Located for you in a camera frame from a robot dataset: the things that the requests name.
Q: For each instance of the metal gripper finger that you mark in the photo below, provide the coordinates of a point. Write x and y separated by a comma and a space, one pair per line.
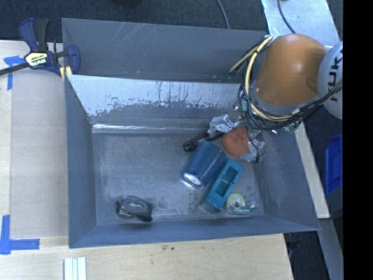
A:
256, 152
221, 125

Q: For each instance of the orange ball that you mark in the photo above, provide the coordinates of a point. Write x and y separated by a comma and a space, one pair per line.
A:
235, 143

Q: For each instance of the black marker pen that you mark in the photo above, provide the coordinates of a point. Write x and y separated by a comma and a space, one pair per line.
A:
194, 141

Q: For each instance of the blue ribbed cup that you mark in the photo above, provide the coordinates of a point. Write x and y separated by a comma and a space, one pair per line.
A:
205, 163

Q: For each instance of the teal box with window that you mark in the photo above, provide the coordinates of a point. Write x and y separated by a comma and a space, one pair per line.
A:
224, 185

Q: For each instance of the grey metal bin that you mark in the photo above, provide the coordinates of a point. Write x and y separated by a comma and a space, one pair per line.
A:
140, 168

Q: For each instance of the black and silver tape measure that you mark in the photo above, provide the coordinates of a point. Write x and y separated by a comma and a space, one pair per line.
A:
132, 208

